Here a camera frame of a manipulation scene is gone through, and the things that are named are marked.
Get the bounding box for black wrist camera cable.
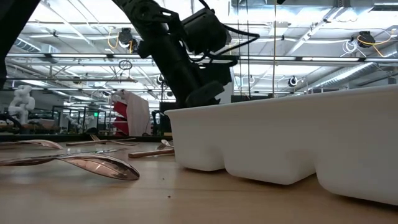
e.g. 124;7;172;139
198;0;261;68

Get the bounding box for white plastic cutlery tray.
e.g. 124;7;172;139
164;83;398;206

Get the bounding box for black frame enclosure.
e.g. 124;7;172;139
51;105;108;134

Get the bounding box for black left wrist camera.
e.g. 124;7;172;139
182;7;233;55

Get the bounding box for white round column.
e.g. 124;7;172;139
217;67;234;104

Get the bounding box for wooden workbench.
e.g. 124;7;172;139
0;123;60;135

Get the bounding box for black frame workstation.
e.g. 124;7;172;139
150;101;175;136

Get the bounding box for rose gold spoon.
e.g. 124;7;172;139
0;139;65;151
0;152;141;181

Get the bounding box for black ceiling cable reel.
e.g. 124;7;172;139
107;27;141;54
351;30;396;58

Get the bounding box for rose gold fork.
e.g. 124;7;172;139
157;139;174;150
90;134;139;147

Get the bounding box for silver ceiling duct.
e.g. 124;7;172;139
306;62;398;91

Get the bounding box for thin hanging black cable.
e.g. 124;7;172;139
236;0;241;96
246;0;251;98
272;0;277;98

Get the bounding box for long ceiling light strip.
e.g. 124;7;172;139
6;53;398;62

